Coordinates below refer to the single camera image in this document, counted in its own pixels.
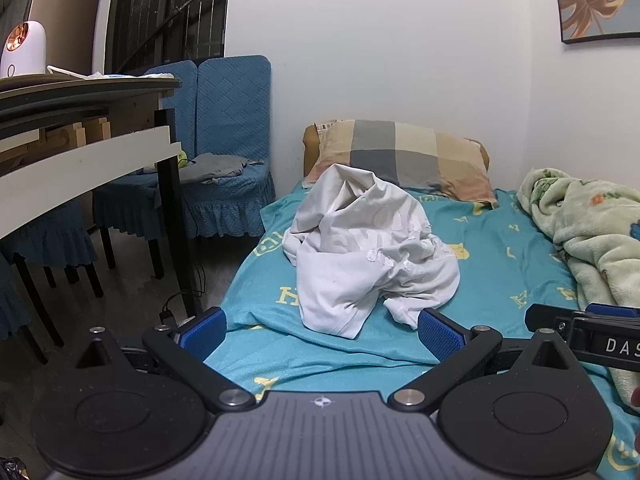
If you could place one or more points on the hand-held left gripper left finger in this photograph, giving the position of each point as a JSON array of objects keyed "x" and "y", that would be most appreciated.
[{"x": 202, "y": 334}]

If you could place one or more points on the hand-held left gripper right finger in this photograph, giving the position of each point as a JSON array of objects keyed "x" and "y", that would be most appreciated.
[{"x": 440, "y": 334}]

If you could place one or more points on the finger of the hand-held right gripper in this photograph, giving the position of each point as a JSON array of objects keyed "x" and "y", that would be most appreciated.
[
  {"x": 610, "y": 309},
  {"x": 550, "y": 317}
]

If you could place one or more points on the white t-shirt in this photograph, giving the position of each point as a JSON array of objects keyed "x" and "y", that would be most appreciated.
[{"x": 350, "y": 260}]

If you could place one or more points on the person's right hand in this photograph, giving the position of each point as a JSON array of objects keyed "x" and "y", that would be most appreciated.
[{"x": 636, "y": 396}]

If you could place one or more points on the black power adapter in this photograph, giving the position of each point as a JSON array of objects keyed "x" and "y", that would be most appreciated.
[{"x": 167, "y": 316}]

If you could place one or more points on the teal printed bed sheet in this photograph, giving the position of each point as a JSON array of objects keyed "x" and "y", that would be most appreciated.
[{"x": 500, "y": 260}]

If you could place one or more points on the green fleece blanket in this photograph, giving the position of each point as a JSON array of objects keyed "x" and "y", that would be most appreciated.
[{"x": 590, "y": 230}]

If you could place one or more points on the grey cloth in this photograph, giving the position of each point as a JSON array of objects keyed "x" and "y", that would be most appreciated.
[{"x": 220, "y": 165}]

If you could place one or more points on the plaid pillow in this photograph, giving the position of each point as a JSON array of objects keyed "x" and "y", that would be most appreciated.
[{"x": 400, "y": 155}]

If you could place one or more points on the table with black legs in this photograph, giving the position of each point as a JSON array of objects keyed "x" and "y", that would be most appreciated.
[{"x": 75, "y": 160}]

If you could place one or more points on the black plastic bag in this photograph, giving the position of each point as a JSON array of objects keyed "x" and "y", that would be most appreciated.
[{"x": 10, "y": 469}]

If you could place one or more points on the white papers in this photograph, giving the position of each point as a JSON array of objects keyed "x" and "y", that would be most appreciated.
[{"x": 100, "y": 75}]

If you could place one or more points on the dark window grille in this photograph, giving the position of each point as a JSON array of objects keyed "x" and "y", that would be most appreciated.
[{"x": 150, "y": 10}]

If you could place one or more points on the white humidifier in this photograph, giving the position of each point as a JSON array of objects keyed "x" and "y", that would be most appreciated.
[{"x": 25, "y": 50}]

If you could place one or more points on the beige refrigerator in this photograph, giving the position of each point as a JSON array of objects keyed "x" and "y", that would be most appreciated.
[{"x": 65, "y": 20}]

